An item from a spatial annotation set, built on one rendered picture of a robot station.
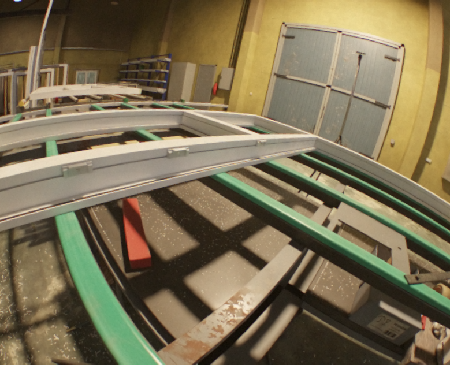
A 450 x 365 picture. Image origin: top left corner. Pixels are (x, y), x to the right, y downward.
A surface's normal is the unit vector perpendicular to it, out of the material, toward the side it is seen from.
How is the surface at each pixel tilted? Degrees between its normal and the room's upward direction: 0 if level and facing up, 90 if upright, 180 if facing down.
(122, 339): 0
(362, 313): 90
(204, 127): 90
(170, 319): 0
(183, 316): 0
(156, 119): 90
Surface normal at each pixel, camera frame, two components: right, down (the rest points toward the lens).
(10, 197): 0.72, 0.43
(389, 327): -0.66, 0.21
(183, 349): 0.19, -0.88
